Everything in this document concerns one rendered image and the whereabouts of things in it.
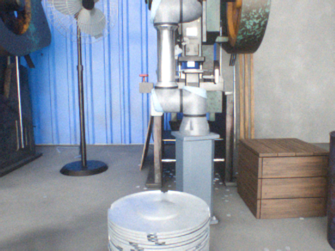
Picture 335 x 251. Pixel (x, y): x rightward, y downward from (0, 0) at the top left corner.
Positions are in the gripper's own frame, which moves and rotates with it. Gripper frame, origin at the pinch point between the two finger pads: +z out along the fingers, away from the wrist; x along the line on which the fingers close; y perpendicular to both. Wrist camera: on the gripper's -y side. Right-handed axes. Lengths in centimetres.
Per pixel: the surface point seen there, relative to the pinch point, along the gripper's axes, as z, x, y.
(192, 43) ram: -4.1, 21.1, -0.3
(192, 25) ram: -15.6, 27.3, -1.4
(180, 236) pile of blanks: 21, -111, 86
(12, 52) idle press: -27, -58, -103
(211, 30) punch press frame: -10.1, 30.8, 11.0
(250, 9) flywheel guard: -20, 30, 43
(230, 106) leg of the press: 37.0, 8.9, 30.1
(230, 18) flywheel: -12, 78, 0
